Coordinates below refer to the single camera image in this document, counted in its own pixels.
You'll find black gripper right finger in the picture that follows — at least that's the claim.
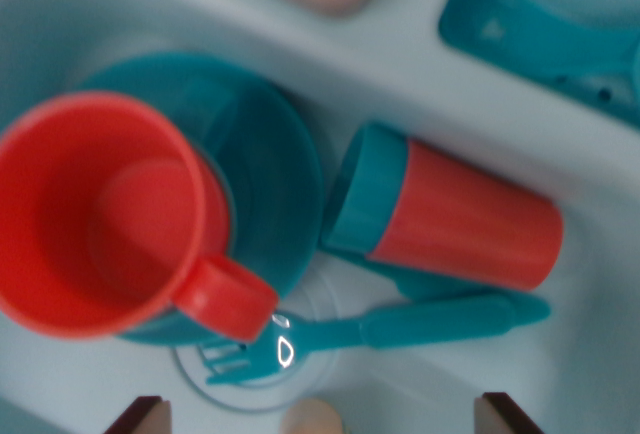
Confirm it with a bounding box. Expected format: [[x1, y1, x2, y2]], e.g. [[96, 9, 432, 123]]
[[473, 392, 544, 434]]

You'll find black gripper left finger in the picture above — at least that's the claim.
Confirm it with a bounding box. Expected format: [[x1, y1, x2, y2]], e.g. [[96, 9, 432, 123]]
[[102, 395, 172, 434]]

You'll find beige detergent bottle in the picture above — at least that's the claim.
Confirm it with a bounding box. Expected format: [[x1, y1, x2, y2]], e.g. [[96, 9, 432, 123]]
[[279, 397, 344, 434]]

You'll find light blue toy sink unit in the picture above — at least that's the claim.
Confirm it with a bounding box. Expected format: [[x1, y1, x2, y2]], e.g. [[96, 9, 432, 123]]
[[0, 0, 640, 434]]

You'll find teal plastic fork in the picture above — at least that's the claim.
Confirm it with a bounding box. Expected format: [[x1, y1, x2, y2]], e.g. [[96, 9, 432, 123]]
[[199, 298, 521, 388]]

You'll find teal plastic knife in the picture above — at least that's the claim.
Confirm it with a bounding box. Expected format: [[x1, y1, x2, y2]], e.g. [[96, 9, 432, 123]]
[[324, 248, 551, 325]]

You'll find red tumbler with teal rim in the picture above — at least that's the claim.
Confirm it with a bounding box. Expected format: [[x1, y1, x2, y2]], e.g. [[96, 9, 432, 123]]
[[319, 121, 565, 293]]

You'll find red plastic mug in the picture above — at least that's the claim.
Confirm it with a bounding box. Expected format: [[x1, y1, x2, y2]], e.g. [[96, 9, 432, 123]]
[[0, 92, 279, 344]]

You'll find teal plastic plate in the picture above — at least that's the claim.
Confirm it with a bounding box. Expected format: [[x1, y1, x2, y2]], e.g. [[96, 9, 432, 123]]
[[74, 51, 324, 350]]

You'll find teal dish brush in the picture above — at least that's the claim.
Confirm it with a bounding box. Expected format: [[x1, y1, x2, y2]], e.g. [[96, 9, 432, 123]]
[[439, 0, 640, 130]]

